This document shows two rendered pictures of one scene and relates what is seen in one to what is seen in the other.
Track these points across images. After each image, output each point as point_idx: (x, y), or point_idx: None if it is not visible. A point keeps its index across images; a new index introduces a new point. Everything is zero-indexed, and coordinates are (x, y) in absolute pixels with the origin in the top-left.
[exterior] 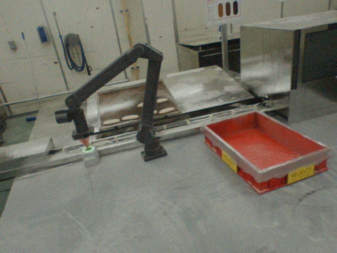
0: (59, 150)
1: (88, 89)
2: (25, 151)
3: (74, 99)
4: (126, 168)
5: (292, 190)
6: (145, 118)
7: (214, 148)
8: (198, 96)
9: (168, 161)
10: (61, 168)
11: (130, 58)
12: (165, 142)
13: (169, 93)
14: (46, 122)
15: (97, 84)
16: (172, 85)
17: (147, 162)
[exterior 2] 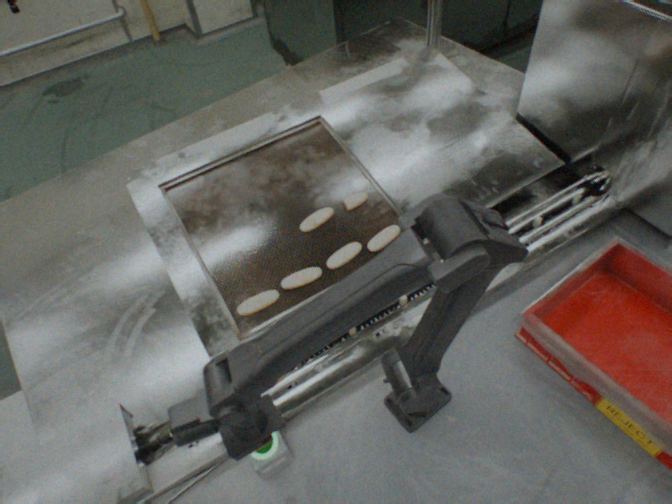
0: (157, 429)
1: (280, 366)
2: (78, 492)
3: (241, 399)
4: (375, 467)
5: None
6: (425, 367)
7: (558, 367)
8: (438, 173)
9: (468, 423)
10: (197, 496)
11: (440, 288)
12: None
13: (362, 169)
14: (29, 283)
15: (310, 349)
16: (354, 133)
17: (416, 434)
